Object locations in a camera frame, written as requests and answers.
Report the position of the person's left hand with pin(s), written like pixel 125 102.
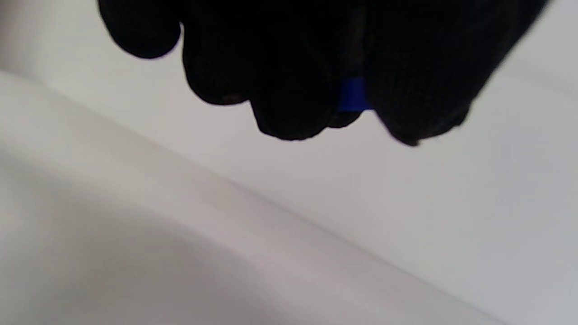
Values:
pixel 280 54

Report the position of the blue screw cap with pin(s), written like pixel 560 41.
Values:
pixel 354 95

